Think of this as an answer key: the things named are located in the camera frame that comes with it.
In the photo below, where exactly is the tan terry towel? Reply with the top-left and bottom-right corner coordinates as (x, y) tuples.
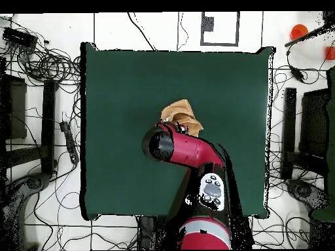
(160, 98), (204, 137)

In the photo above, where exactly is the black flat panel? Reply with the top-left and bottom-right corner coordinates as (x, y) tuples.
(0, 57), (27, 141)
(298, 88), (331, 158)

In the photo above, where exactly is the dark green table cloth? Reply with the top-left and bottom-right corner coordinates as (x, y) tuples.
(79, 41), (275, 222)

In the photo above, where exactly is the black power strip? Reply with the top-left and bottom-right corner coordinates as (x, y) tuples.
(59, 120), (80, 165)

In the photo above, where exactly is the black upright bar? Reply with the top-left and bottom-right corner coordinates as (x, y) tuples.
(40, 78), (59, 176)
(280, 87), (298, 181)

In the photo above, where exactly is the dark grey square block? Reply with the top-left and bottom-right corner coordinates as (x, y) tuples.
(200, 16), (215, 33)

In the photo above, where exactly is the grey chair base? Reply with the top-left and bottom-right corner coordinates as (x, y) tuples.
(284, 178), (330, 212)
(0, 171), (52, 250)

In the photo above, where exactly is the black power adapter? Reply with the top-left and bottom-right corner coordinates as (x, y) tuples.
(289, 65), (306, 84)

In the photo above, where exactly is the dark green cloth piece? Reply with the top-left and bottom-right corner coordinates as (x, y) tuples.
(311, 66), (335, 223)

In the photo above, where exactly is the orange cup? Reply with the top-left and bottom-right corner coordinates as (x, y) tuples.
(289, 24), (309, 41)

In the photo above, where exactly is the black rod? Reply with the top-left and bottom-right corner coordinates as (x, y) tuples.
(284, 22), (335, 48)

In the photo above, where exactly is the black electronics box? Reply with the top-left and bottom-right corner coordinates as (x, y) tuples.
(1, 26), (39, 50)

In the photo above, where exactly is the grey square frame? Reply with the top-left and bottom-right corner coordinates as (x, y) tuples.
(200, 11), (240, 47)

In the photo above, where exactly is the tangled black cable bundle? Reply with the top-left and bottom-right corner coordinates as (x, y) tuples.
(0, 15), (82, 87)

